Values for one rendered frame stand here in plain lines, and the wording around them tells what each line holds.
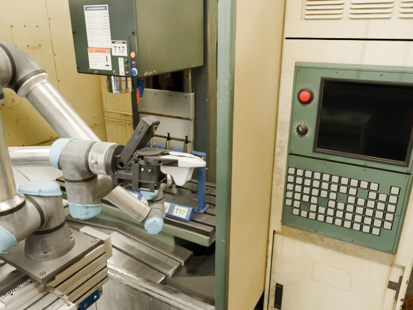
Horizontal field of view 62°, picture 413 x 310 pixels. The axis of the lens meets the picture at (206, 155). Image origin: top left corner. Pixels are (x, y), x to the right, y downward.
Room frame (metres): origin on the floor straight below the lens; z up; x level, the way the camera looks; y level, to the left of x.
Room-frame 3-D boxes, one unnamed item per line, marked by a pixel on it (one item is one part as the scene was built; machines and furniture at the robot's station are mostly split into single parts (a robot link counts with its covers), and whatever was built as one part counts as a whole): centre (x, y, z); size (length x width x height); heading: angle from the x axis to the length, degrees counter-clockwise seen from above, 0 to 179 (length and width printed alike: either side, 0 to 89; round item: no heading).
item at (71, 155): (0.75, 0.30, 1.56); 0.11 x 0.08 x 0.09; 73
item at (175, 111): (2.46, 0.30, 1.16); 0.48 x 0.05 x 0.51; 61
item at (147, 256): (1.62, 0.54, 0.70); 0.90 x 0.30 x 0.16; 61
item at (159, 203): (1.38, 0.23, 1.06); 0.11 x 0.08 x 0.11; 4
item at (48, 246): (0.95, 0.51, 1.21); 0.15 x 0.15 x 0.10
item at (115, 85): (2.07, 0.52, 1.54); 0.16 x 0.16 x 0.12
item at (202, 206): (1.67, 0.03, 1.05); 0.10 x 0.05 x 0.30; 151
